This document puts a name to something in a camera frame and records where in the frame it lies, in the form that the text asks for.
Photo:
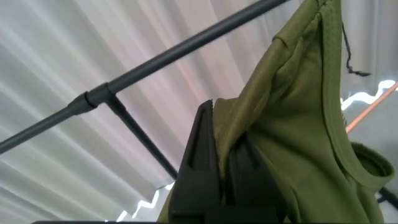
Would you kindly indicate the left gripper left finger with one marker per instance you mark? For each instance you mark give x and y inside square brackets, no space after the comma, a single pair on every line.
[196,186]

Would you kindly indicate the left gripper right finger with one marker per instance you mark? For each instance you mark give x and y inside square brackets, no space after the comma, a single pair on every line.
[248,186]

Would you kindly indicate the green printed shirt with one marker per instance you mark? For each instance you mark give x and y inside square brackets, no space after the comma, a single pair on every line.
[295,124]

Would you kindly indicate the pink clothes hanger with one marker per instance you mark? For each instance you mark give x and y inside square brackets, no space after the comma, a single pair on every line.
[370,109]

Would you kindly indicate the black clothes rack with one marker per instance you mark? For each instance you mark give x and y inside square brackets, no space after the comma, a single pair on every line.
[186,46]

